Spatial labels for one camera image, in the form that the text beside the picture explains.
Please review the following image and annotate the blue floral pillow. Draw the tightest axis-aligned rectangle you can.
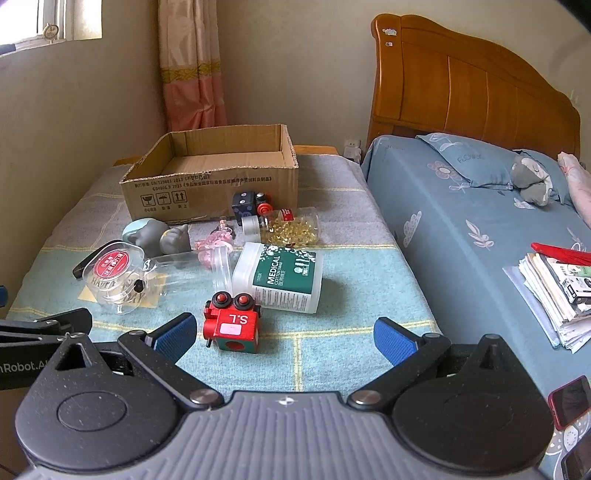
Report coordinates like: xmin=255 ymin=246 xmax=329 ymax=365
xmin=416 ymin=132 xmax=573 ymax=206

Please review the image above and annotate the white cotton swab box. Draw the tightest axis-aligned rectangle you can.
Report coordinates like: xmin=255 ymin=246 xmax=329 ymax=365
xmin=231 ymin=242 xmax=324 ymax=315

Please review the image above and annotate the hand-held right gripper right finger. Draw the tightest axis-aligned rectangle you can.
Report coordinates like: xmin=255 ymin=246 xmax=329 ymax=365
xmin=346 ymin=317 xmax=522 ymax=411

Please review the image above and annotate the clear round container red label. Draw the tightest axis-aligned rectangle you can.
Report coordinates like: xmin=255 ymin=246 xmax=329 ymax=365
xmin=83 ymin=244 xmax=146 ymax=315

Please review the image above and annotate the clear bottle of yellow capsules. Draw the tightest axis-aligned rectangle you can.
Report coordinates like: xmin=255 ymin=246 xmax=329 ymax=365
xmin=241 ymin=208 xmax=321 ymax=245

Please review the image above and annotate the pink patterned curtain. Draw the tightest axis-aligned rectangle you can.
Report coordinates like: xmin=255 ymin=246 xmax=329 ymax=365
xmin=157 ymin=0 xmax=229 ymax=132

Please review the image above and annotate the pink cloth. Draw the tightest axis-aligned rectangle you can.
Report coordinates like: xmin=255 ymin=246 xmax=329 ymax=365
xmin=557 ymin=151 xmax=591 ymax=217

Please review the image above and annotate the dark phone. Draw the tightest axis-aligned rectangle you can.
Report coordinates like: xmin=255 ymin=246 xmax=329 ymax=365
xmin=560 ymin=443 xmax=591 ymax=480

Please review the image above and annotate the grey elephant toy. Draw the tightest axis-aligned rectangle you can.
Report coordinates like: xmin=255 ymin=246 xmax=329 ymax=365
xmin=122 ymin=219 xmax=192 ymax=257

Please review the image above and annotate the window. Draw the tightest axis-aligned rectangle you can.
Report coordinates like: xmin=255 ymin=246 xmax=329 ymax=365
xmin=0 ymin=0 xmax=105 ymax=56

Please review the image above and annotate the clear glass cup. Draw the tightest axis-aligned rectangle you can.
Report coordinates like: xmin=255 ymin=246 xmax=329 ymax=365
xmin=143 ymin=244 xmax=236 ymax=301

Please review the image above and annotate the red phone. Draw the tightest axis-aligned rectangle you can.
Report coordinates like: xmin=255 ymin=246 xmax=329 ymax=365
xmin=548 ymin=375 xmax=591 ymax=431

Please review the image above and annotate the brown cardboard box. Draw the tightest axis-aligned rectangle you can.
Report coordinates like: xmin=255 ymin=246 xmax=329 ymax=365
xmin=119 ymin=124 xmax=300 ymax=223

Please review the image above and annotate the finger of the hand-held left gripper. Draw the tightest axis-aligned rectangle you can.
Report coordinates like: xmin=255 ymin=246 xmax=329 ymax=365
xmin=0 ymin=308 xmax=93 ymax=344

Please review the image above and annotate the red wooden toy train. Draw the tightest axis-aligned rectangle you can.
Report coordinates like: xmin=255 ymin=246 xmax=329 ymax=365
xmin=202 ymin=292 xmax=262 ymax=355

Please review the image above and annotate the stack of papers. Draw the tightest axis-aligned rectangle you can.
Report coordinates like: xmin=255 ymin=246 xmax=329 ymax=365
xmin=503 ymin=251 xmax=591 ymax=354

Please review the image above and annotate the pink bottle keychain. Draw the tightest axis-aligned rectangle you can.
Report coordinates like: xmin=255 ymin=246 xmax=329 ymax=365
xmin=194 ymin=217 xmax=236 ymax=268

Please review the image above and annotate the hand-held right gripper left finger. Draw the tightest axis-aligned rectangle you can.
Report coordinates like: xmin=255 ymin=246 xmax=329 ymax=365
xmin=44 ymin=312 xmax=225 ymax=415

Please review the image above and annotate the wooden headboard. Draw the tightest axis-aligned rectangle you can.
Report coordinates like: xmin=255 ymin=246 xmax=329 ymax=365
xmin=367 ymin=13 xmax=583 ymax=160

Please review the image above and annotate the red flat object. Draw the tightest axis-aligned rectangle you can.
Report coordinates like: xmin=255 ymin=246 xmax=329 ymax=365
xmin=531 ymin=242 xmax=591 ymax=266

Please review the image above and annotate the black flat object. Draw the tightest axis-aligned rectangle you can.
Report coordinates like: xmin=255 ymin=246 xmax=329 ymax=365
xmin=72 ymin=240 xmax=121 ymax=280

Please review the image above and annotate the black wooden toy train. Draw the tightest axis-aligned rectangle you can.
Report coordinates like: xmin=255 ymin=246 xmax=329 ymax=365
xmin=231 ymin=190 xmax=273 ymax=227

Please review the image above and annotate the grey plush toy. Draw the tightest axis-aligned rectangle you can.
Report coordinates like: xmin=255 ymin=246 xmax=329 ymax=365
xmin=510 ymin=156 xmax=555 ymax=206

